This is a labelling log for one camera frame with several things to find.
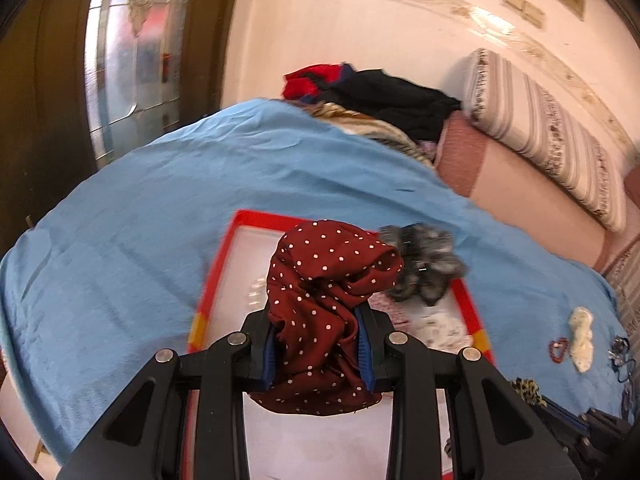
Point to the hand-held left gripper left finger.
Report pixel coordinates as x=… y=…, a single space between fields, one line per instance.
x=270 y=360

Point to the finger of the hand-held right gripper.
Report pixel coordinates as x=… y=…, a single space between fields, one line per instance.
x=562 y=416

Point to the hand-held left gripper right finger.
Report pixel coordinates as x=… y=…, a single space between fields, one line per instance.
x=363 y=355

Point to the maroon polka dot scrunchie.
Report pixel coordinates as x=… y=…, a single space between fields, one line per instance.
x=320 y=280

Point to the red jewelry box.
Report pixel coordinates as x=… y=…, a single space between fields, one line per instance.
x=240 y=265

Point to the leopard print scrunchie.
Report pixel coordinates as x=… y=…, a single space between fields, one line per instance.
x=530 y=391

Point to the pink patterned cloth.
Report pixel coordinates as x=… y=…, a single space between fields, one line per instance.
x=395 y=310

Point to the white patterned cloth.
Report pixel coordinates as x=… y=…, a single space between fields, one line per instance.
x=440 y=327

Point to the cream fluffy scrunchie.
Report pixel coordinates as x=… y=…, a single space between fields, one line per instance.
x=581 y=335

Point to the grey fuzzy scrunchie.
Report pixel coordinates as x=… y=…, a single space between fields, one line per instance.
x=425 y=265

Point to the blue blanket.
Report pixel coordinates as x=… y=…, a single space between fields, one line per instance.
x=150 y=210

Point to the gold patterned fabric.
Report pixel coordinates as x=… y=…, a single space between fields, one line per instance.
x=370 y=127

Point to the black garment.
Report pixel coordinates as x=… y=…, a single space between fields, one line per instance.
x=395 y=102

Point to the red garment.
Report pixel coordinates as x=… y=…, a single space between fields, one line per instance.
x=302 y=82

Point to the long striped floral cushion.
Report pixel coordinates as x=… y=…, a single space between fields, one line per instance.
x=540 y=110

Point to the frosted glass door panel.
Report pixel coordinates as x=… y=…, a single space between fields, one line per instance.
x=125 y=85

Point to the dark wooden door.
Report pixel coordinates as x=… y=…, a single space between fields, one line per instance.
x=45 y=110

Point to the small gold wall frame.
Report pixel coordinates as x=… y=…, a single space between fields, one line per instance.
x=524 y=8

